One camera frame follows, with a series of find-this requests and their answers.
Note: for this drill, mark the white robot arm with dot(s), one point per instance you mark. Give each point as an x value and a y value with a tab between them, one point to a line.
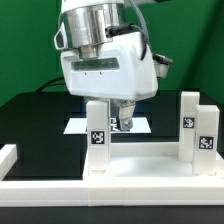
90	23

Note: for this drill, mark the white desk top tray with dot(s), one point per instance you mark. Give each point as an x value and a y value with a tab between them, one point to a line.
155	160

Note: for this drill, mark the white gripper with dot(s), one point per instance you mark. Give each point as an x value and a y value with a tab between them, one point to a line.
124	69

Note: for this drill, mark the white U-shaped fence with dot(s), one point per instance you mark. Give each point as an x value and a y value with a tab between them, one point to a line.
106	191

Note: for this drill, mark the fiducial marker plate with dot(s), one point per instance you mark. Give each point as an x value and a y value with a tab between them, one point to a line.
79	126

